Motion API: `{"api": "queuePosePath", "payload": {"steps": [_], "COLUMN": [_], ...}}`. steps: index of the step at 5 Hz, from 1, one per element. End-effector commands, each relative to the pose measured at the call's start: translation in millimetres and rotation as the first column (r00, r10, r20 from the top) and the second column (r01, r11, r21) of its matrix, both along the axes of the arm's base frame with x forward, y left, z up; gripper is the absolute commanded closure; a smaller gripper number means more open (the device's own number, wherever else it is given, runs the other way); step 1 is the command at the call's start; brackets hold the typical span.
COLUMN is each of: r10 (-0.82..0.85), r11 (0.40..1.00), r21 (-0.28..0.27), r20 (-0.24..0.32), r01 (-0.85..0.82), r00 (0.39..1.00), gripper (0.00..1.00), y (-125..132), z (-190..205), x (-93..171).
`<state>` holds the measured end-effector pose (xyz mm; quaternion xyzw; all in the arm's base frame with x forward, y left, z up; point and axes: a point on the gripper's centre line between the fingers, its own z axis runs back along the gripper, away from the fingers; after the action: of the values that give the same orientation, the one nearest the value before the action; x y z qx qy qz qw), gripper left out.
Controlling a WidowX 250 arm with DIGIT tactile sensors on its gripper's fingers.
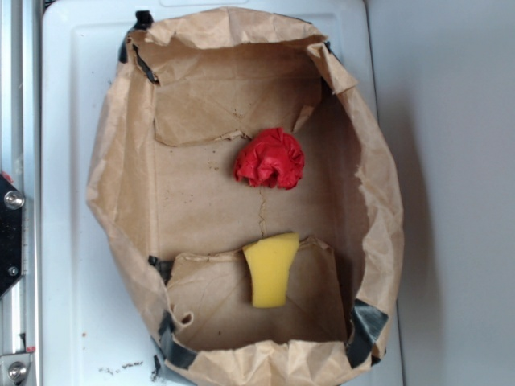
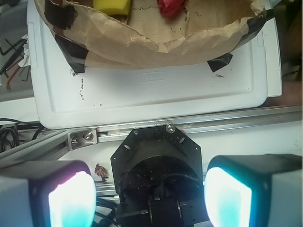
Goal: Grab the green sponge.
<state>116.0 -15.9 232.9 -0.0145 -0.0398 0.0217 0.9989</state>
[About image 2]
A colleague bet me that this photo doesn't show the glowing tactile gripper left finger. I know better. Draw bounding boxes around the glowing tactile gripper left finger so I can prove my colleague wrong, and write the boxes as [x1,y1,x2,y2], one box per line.
[0,160,96,227]

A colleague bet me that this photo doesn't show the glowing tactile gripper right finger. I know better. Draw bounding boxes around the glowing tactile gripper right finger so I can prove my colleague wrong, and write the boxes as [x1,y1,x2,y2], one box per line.
[204,154,303,227]

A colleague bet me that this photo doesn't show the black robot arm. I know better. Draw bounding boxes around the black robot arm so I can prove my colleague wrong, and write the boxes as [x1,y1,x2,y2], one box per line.
[0,126,303,227]

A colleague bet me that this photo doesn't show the yellow sponge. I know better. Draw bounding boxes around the yellow sponge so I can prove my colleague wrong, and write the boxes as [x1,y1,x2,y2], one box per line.
[93,0,131,16]

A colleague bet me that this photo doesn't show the brown paper bag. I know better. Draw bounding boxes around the brown paper bag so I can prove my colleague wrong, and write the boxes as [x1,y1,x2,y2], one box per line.
[34,0,274,73]

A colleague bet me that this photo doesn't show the red crumpled paper ball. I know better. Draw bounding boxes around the red crumpled paper ball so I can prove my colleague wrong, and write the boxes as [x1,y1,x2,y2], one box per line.
[157,0,185,17]

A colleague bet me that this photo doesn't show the aluminium extrusion rail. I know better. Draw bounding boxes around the aluminium extrusion rail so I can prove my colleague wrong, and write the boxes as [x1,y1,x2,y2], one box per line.
[0,105,303,166]

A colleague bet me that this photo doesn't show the metal corner bracket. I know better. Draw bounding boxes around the metal corner bracket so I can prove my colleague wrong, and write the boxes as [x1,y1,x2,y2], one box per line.
[67,128,98,151]

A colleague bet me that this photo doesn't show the black cables on left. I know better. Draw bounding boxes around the black cables on left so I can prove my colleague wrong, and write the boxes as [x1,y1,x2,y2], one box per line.
[0,117,45,153]

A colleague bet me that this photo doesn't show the orange copper wire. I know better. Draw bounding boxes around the orange copper wire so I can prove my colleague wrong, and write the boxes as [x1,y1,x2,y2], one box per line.
[6,65,24,91]

